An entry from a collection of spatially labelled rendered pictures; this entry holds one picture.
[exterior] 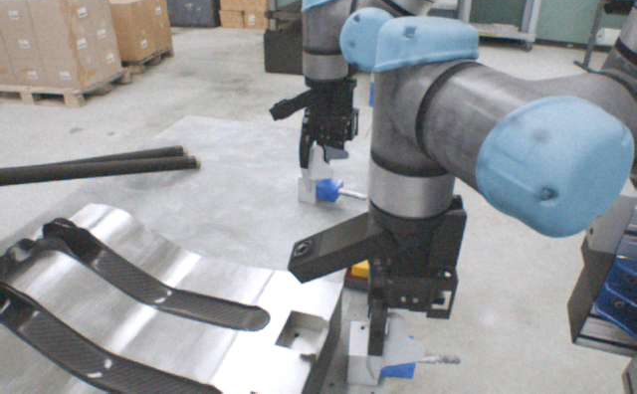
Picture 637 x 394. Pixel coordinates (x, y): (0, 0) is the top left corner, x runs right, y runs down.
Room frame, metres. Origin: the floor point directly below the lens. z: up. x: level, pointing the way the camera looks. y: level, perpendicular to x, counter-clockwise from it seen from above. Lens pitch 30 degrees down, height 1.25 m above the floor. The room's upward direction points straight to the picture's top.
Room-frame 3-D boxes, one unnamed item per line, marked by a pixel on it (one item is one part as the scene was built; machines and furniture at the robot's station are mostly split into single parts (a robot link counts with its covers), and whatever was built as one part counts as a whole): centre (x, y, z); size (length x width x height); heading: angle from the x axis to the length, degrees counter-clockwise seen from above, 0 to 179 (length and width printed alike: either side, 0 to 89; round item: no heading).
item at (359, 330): (0.32, -0.10, 0.83); 0.13 x 0.05 x 0.05; 83
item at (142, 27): (4.96, 2.44, 0.37); 1.20 x 0.82 x 0.74; 81
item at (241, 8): (7.10, 1.13, 0.42); 0.86 x 0.33 x 0.83; 73
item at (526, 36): (5.83, -2.33, 0.47); 1.10 x 0.52 x 0.94; 80
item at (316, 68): (0.71, -0.01, 1.07); 0.08 x 0.08 x 0.05
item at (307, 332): (0.31, 0.02, 0.87); 0.05 x 0.05 x 0.04; 73
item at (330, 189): (0.70, -0.03, 0.83); 0.13 x 0.05 x 0.05; 66
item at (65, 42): (3.96, 2.60, 0.47); 1.22 x 0.80 x 0.94; 77
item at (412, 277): (0.32, -0.09, 0.99); 0.09 x 0.08 x 0.12; 83
